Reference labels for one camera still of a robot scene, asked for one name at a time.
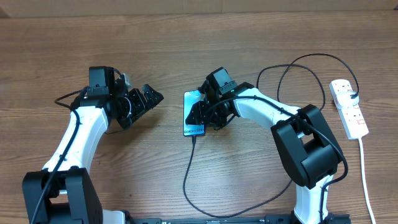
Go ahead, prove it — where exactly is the black USB charging cable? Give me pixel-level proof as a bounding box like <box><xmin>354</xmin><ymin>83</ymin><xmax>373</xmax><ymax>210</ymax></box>
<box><xmin>182</xmin><ymin>53</ymin><xmax>360</xmax><ymax>219</ymax></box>

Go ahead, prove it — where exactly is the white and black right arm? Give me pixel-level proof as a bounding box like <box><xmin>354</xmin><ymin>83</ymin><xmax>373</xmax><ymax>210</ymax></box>
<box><xmin>183</xmin><ymin>67</ymin><xmax>349</xmax><ymax>223</ymax></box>

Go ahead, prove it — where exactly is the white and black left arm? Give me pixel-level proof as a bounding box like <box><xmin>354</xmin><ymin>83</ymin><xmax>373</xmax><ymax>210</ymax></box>
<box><xmin>22</xmin><ymin>66</ymin><xmax>164</xmax><ymax>223</ymax></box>

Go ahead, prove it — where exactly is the white charger plug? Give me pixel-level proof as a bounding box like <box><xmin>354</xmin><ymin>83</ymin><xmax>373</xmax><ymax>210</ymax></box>
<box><xmin>333</xmin><ymin>91</ymin><xmax>359</xmax><ymax>109</ymax></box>

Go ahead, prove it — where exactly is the white power strip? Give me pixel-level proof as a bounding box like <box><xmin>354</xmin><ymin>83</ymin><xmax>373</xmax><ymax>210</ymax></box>
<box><xmin>329</xmin><ymin>79</ymin><xmax>369</xmax><ymax>139</ymax></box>

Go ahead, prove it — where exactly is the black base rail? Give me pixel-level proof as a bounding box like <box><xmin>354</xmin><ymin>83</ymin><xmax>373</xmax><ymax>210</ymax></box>
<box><xmin>124</xmin><ymin>213</ymin><xmax>352</xmax><ymax>224</ymax></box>

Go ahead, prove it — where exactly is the white power strip cord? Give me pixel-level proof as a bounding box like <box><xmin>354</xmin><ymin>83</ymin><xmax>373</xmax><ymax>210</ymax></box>
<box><xmin>357</xmin><ymin>138</ymin><xmax>377</xmax><ymax>224</ymax></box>

